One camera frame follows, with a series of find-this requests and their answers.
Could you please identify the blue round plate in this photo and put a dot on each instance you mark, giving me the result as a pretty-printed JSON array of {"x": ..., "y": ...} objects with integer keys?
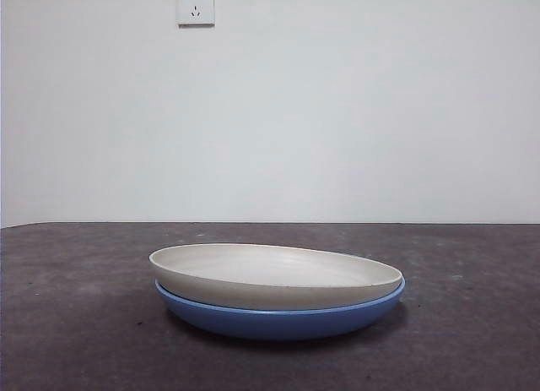
[{"x": 274, "y": 325}]

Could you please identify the white wall power socket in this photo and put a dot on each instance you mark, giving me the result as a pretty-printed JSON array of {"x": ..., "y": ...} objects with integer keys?
[{"x": 196, "y": 7}]

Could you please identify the white round plate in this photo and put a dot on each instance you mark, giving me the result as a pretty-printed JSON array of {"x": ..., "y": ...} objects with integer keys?
[{"x": 270, "y": 296}]

